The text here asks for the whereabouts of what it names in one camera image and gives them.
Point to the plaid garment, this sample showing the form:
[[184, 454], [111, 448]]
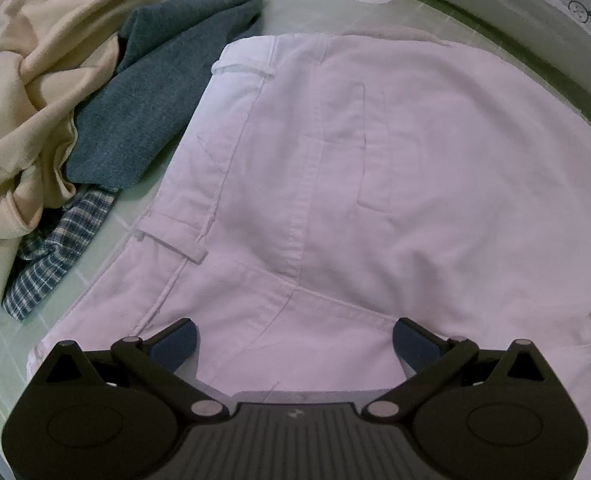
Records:
[[60, 255]]

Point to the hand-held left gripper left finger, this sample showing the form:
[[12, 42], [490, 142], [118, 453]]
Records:
[[176, 344]]

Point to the white pants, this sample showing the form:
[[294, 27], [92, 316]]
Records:
[[375, 185]]

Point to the beige garment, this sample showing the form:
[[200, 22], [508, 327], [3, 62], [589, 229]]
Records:
[[40, 60]]

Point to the green grid mat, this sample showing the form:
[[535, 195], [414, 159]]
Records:
[[300, 15]]

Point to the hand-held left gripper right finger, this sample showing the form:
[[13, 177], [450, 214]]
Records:
[[414, 344]]

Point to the blue-grey garment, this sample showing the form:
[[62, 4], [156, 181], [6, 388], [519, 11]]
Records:
[[155, 90]]

